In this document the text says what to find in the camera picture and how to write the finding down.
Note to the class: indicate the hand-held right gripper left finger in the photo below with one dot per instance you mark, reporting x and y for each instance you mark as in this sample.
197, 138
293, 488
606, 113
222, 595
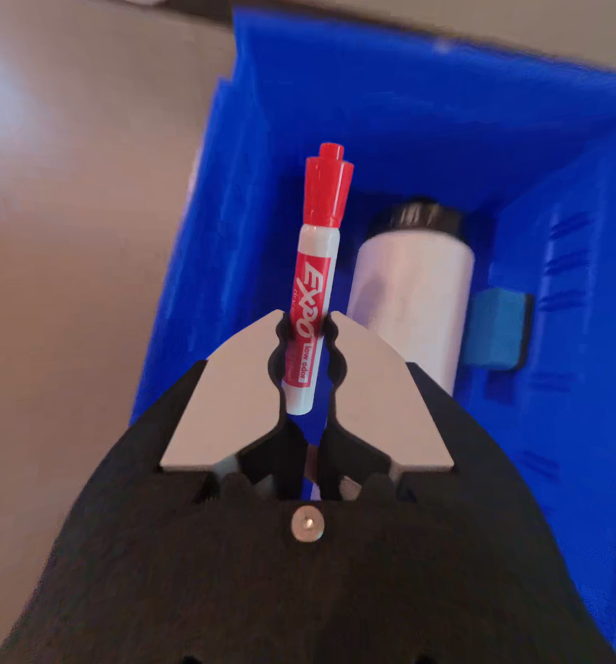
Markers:
220, 410

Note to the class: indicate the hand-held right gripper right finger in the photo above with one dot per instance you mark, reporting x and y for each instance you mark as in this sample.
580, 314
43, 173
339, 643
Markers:
386, 410

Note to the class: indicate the red dry-erase marker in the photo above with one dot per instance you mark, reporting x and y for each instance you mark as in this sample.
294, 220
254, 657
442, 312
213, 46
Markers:
313, 290

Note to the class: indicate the blue plastic bin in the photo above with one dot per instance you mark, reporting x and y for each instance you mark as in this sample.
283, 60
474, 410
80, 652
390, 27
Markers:
391, 129

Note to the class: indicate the white bottle black cap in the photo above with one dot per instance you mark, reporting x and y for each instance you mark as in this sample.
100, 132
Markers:
411, 290

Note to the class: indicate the blue whiteboard eraser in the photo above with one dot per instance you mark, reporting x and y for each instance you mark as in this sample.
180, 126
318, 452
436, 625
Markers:
497, 327

